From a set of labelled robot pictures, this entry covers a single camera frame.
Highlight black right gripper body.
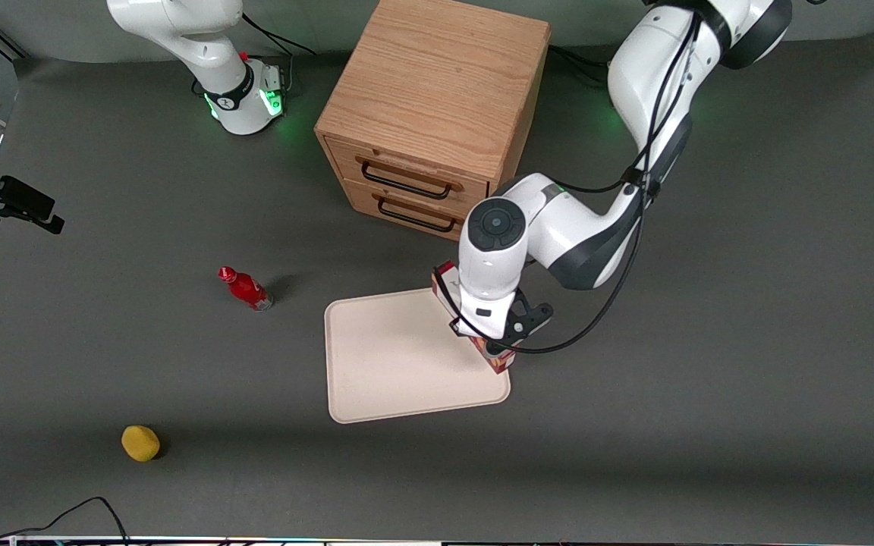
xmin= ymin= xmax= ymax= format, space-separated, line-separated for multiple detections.
xmin=0 ymin=149 xmax=56 ymax=234

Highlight red cookie box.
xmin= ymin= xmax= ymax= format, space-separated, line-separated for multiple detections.
xmin=431 ymin=261 xmax=518 ymax=376

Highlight beige rectangular tray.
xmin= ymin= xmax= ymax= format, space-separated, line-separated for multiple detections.
xmin=323 ymin=287 xmax=512 ymax=425

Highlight wooden drawer front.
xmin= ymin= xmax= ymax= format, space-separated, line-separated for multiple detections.
xmin=342 ymin=179 xmax=476 ymax=242
xmin=325 ymin=137 xmax=490 ymax=219

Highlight red bottle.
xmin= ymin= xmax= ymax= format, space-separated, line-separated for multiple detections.
xmin=217 ymin=265 xmax=275 ymax=312

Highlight yellow lemon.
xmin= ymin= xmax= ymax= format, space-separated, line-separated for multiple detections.
xmin=121 ymin=425 xmax=162 ymax=463

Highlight wooden drawer cabinet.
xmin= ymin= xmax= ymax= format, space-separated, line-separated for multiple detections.
xmin=313 ymin=0 xmax=552 ymax=243

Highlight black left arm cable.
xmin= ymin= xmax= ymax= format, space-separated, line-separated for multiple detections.
xmin=437 ymin=15 xmax=703 ymax=356

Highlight black metal drawer handle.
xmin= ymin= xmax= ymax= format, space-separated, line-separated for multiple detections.
xmin=377 ymin=196 xmax=457 ymax=234
xmin=360 ymin=160 xmax=454 ymax=201

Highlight black left base cables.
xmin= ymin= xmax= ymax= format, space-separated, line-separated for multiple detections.
xmin=549 ymin=44 xmax=611 ymax=86

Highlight black base cables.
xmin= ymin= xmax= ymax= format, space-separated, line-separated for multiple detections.
xmin=193 ymin=11 xmax=318 ymax=99
xmin=549 ymin=44 xmax=611 ymax=86

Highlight black cable on table edge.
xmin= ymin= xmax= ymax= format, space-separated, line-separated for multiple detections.
xmin=0 ymin=496 xmax=131 ymax=546

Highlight black right base cables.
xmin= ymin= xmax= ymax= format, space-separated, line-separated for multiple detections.
xmin=193 ymin=11 xmax=318 ymax=99

